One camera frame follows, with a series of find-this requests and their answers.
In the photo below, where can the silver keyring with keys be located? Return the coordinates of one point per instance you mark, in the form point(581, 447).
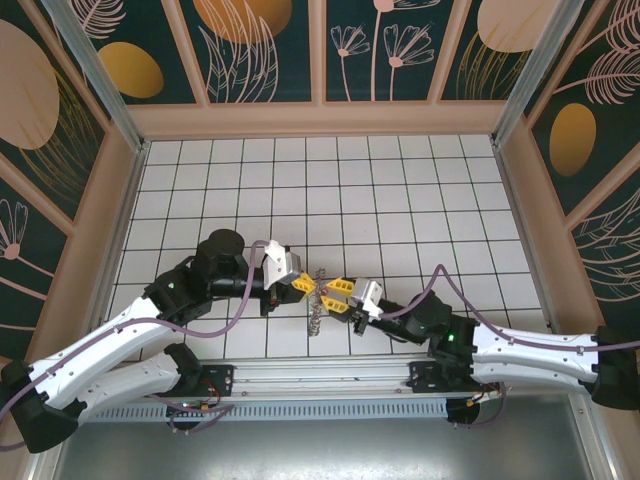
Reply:
point(315, 322)

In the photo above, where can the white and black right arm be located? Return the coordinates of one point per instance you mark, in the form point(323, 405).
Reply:
point(525, 345)

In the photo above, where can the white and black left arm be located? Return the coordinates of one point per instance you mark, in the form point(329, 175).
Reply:
point(100, 340)

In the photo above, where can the grey metal sheet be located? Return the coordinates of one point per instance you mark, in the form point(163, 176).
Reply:
point(320, 450)

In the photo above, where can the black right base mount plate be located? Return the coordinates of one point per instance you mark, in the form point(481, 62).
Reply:
point(425, 380)

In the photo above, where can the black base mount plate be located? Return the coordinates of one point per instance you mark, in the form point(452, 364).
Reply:
point(425, 380)
point(220, 375)

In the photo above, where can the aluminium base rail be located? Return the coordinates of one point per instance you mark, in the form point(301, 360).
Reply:
point(320, 375)

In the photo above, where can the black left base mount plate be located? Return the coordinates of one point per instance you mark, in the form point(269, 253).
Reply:
point(220, 375)

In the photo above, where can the aluminium frame post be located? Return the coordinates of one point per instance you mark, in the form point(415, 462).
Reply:
point(542, 65)
point(94, 65)

